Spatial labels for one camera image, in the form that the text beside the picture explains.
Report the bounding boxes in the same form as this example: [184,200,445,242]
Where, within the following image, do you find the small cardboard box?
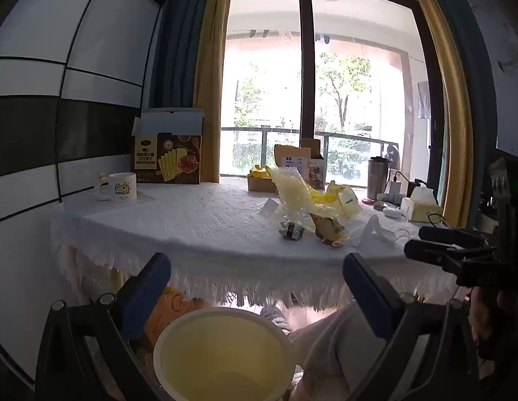
[247,173,281,193]

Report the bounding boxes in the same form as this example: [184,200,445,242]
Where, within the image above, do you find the brown snack wrapper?
[310,213,349,245]

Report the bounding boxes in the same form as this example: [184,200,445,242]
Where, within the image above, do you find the blue curtain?
[148,0,220,111]
[417,0,499,222]

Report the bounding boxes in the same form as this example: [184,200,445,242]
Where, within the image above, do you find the steel tumbler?
[366,156,389,201]

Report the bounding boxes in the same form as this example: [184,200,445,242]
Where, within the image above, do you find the small printed carton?
[301,138,326,190]

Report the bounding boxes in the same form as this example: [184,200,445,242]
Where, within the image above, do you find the orange plastic bag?
[144,286,209,343]

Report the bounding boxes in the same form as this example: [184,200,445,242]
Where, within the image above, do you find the white face mask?
[359,215,405,247]

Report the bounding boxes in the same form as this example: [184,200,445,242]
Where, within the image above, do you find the person's right hand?
[470,288,518,360]

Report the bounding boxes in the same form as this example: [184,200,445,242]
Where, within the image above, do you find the balcony railing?
[220,125,399,176]

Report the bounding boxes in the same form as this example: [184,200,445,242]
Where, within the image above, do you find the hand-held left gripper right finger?
[343,253,481,401]

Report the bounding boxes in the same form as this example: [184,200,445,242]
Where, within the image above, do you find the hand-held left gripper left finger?
[35,253,172,401]

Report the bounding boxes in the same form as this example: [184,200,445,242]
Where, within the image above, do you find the yellow curtain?
[194,0,234,182]
[398,0,472,226]

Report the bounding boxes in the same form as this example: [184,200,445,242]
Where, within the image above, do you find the pale yellow plastic bucket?
[153,307,296,401]

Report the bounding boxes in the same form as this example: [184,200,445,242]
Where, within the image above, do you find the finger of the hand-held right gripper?
[417,226,487,246]
[404,239,497,266]

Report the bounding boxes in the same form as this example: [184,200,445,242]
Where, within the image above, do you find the white cartoon mug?
[108,172,138,202]

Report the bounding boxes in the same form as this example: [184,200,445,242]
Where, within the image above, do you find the dark window frame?
[219,0,445,218]

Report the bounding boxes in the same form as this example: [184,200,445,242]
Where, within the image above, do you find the kraft paper pouch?
[274,144,312,176]

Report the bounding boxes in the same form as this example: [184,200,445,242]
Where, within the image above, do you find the clear plastic bag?
[271,167,326,235]

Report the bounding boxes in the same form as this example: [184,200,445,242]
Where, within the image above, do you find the person's leg in light trousers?
[290,301,410,401]

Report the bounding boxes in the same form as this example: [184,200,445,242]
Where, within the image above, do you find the white packet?
[337,186,362,218]

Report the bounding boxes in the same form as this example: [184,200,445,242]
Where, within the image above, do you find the pale yellow tissue box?
[400,186,443,223]

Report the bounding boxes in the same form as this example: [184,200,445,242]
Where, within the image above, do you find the white lace tablecloth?
[50,177,472,306]

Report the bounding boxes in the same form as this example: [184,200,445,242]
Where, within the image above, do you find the brown cracker box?
[131,109,205,185]

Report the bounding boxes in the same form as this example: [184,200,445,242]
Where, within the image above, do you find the grey fuzzy slipper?
[259,306,291,335]

